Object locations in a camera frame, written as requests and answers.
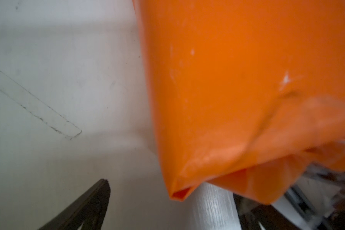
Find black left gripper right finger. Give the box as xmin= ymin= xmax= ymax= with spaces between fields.
xmin=233 ymin=194 xmax=299 ymax=230

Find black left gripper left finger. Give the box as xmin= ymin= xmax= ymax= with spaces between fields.
xmin=40 ymin=179 xmax=111 ymax=230

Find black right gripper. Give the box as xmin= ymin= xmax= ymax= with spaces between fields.
xmin=285 ymin=164 xmax=345 ymax=230

